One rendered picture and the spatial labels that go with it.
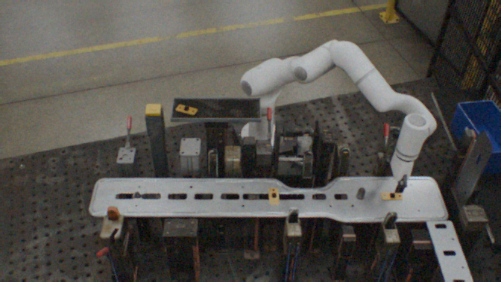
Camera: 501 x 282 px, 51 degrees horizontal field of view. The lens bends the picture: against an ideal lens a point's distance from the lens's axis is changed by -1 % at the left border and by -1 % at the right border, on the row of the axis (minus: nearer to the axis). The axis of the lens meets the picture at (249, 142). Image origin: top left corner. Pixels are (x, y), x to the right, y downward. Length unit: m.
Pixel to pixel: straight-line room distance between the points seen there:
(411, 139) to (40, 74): 3.33
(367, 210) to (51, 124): 2.62
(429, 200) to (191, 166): 0.95
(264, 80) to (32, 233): 1.20
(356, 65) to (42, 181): 1.57
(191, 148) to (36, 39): 3.10
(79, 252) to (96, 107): 1.93
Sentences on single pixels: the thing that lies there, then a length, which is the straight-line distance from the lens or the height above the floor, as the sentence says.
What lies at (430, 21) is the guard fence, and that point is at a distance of 4.70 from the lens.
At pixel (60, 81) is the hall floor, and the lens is 4.46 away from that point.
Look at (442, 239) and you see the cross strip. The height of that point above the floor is 1.00.
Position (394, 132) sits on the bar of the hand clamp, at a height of 1.21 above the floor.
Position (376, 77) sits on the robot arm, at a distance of 1.91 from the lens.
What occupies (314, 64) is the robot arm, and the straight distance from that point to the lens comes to 2.00.
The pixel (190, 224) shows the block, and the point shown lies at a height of 1.03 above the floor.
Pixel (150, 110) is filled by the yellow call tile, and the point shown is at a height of 1.16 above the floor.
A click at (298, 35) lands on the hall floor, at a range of 4.84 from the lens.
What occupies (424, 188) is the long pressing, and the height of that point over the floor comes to 1.00.
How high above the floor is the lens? 2.59
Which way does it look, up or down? 44 degrees down
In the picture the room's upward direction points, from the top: 2 degrees clockwise
